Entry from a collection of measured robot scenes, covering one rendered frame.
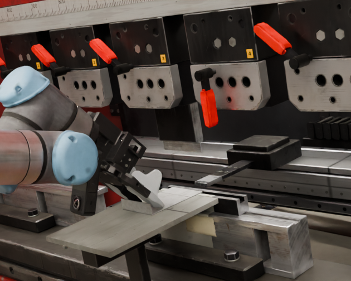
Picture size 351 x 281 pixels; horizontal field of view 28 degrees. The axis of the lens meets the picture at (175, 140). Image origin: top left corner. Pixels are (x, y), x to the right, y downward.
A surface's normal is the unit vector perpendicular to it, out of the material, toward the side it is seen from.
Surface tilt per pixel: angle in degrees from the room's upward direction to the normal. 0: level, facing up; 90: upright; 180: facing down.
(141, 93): 90
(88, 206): 93
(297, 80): 90
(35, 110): 74
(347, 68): 90
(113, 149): 41
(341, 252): 0
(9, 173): 116
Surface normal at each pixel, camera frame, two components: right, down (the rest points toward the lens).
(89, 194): 0.65, 0.11
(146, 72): -0.70, 0.27
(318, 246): -0.17, -0.96
